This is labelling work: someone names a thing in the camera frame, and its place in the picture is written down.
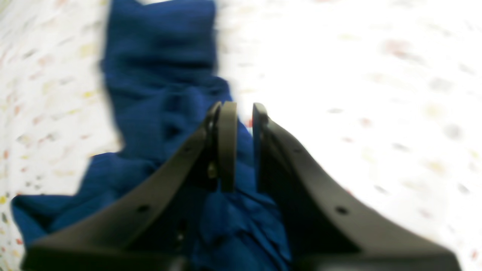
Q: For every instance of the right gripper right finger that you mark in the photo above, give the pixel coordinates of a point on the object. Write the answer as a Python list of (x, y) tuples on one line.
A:
[(327, 228)]

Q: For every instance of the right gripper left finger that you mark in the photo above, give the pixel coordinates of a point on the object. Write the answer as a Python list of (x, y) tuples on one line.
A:
[(153, 227)]

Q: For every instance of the dark blue t-shirt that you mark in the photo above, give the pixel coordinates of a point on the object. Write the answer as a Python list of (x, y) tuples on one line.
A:
[(159, 69)]

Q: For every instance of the terrazzo pattern table cloth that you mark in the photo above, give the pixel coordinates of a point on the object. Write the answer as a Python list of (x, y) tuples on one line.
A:
[(385, 94)]

